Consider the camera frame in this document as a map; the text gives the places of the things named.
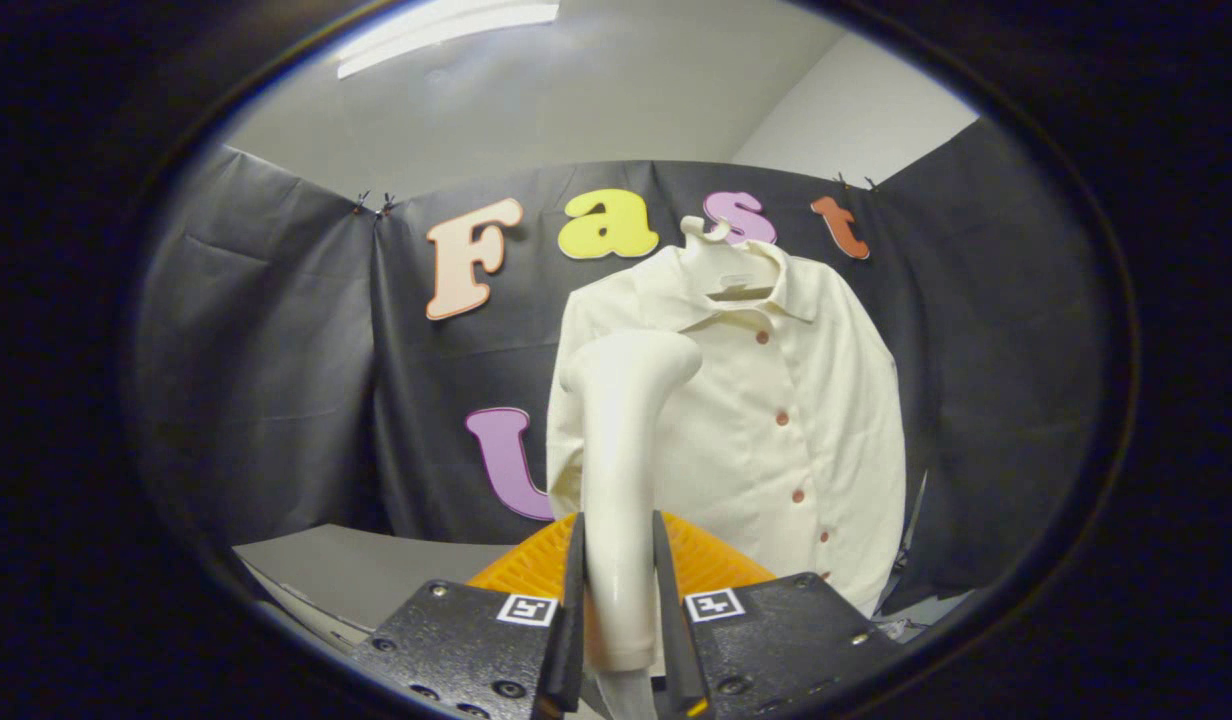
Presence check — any white clothes hanger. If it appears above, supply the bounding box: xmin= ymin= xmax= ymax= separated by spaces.
xmin=679 ymin=215 xmax=783 ymax=303

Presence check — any cream button-up shirt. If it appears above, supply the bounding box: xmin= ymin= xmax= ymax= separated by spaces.
xmin=546 ymin=240 xmax=908 ymax=617

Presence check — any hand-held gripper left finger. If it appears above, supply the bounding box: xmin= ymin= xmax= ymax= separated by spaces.
xmin=351 ymin=510 xmax=588 ymax=720

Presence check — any black backdrop cloth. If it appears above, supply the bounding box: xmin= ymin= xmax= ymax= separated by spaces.
xmin=134 ymin=118 xmax=1109 ymax=603

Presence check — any ceiling light panel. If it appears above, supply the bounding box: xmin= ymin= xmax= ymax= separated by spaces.
xmin=336 ymin=0 xmax=562 ymax=80

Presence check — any grey and white cabinet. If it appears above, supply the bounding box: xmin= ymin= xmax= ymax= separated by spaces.
xmin=231 ymin=522 xmax=519 ymax=658

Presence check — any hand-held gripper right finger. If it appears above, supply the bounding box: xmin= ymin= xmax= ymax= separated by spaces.
xmin=652 ymin=510 xmax=902 ymax=720

